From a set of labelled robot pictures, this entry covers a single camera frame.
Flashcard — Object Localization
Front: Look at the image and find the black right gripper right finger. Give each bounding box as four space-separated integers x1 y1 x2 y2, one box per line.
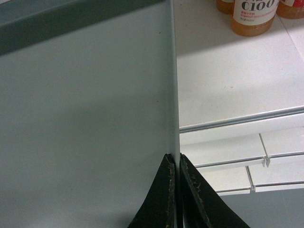
180 154 249 228

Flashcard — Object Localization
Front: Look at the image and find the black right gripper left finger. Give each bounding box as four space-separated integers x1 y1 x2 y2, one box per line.
128 154 176 228

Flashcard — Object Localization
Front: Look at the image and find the grey rectangular serving tray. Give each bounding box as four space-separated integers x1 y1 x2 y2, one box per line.
0 0 179 228

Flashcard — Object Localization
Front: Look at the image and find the white metal shelf unit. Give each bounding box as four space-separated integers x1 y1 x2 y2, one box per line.
173 0 304 195

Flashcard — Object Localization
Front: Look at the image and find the orange juice bottle front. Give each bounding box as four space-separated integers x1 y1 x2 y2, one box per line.
231 0 279 37

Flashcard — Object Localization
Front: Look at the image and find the orange juice bottle right edge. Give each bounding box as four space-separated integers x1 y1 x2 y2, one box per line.
276 0 304 19

